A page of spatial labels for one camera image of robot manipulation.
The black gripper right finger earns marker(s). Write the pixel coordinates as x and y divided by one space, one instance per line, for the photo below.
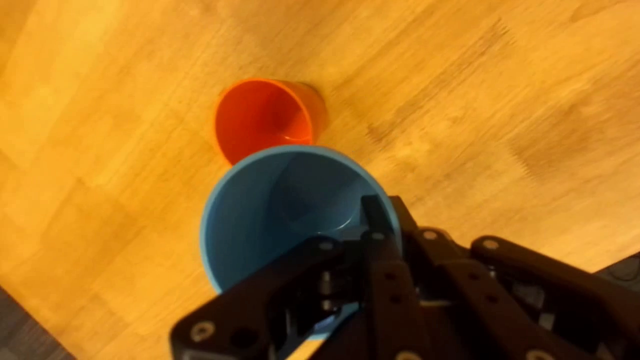
520 292

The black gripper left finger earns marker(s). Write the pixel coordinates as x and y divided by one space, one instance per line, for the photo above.
293 292

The blue plastic cup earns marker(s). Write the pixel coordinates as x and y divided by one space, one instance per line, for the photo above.
266 221

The orange plastic cup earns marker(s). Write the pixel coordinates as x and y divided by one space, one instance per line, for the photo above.
261 121

